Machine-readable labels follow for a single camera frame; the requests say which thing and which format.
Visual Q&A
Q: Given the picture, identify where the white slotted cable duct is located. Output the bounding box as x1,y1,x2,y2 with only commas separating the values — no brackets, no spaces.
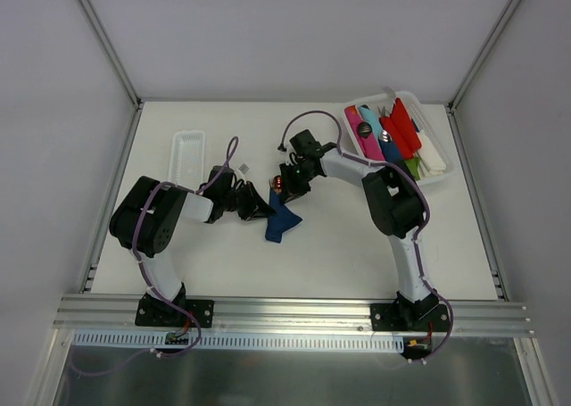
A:
72,329,404,353

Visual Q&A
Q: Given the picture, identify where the iridescent rainbow spoon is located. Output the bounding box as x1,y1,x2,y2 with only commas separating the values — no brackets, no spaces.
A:
274,176,283,192

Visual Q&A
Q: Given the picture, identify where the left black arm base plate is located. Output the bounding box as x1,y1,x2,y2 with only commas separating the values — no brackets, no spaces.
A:
135,292,215,328

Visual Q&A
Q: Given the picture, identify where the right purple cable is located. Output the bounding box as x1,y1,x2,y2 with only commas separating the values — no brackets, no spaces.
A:
277,110,452,365

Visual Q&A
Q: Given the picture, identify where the white basket of rolls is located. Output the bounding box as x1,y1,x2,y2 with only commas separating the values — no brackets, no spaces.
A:
341,87,454,186

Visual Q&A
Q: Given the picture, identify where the teal napkin roll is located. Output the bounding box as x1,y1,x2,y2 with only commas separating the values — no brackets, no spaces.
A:
358,105,380,128

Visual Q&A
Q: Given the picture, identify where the green napkin roll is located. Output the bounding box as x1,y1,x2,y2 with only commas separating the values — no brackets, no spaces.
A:
405,155,422,181

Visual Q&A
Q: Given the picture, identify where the aluminium mounting rail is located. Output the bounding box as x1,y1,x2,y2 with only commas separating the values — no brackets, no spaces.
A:
53,294,535,338

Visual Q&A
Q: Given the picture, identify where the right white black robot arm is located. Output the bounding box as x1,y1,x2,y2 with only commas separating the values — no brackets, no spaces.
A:
272,129,438,331

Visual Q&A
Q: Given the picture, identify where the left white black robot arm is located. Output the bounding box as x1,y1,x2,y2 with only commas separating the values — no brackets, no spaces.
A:
109,165,277,326

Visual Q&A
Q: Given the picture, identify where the pink napkin roll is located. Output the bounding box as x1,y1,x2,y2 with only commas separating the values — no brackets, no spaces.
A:
343,105,385,161

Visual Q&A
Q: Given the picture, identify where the black round spoon head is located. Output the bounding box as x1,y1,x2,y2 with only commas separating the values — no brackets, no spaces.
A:
357,121,373,139

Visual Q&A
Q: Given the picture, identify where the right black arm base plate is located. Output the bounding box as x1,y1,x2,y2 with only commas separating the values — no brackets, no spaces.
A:
369,302,451,333

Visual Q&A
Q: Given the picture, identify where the blue napkin roll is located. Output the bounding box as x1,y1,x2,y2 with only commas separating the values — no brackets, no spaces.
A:
378,130,404,163

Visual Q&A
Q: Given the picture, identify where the white perforated plastic tray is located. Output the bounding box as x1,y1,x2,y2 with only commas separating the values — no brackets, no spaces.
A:
168,129,206,190

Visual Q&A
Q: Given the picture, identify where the blue paper napkin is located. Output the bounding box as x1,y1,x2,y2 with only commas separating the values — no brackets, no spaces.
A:
265,189,302,244

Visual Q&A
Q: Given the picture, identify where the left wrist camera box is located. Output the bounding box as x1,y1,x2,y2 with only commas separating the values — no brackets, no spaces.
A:
238,163,250,176

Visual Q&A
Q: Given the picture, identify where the red napkin roll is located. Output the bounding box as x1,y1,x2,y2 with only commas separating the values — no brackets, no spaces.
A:
380,98,421,160

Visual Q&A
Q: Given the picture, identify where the white napkin roll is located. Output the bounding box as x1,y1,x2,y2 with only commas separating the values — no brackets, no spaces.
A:
417,130,447,176

